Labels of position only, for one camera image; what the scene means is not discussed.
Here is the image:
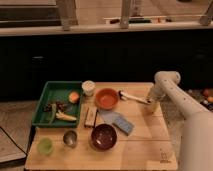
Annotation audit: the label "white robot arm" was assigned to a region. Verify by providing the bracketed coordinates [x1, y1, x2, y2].
[147, 71, 213, 171]

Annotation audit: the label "orange bowl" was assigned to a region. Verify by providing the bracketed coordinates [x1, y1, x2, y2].
[95, 88, 119, 110]

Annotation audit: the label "white cup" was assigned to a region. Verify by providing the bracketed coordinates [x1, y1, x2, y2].
[82, 80, 95, 97]

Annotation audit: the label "wooden block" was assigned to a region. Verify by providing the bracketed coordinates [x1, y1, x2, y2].
[84, 107, 97, 127]

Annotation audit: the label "green pepper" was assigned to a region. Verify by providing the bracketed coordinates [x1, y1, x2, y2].
[49, 103, 57, 123]

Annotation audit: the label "green cup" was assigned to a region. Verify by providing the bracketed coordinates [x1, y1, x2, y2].
[37, 138, 53, 155]

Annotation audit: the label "dark grapes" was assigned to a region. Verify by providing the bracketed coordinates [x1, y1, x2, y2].
[43, 101, 67, 112]

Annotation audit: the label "blue cloth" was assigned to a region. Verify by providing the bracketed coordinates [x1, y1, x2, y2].
[99, 110, 134, 136]

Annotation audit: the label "peach fruit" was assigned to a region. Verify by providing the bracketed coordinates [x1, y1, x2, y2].
[68, 91, 80, 104]

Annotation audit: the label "banana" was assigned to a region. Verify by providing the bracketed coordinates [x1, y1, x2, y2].
[56, 113, 77, 121]

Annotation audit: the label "green plastic tray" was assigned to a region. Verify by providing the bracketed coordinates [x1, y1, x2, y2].
[32, 81, 83, 128]

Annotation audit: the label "purple bowl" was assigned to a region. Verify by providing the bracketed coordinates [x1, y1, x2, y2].
[91, 124, 117, 151]

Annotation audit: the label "black cable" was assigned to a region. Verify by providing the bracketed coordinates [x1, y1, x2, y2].
[0, 125, 28, 156]

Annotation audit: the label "metal cup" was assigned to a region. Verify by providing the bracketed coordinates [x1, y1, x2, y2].
[63, 130, 77, 148]

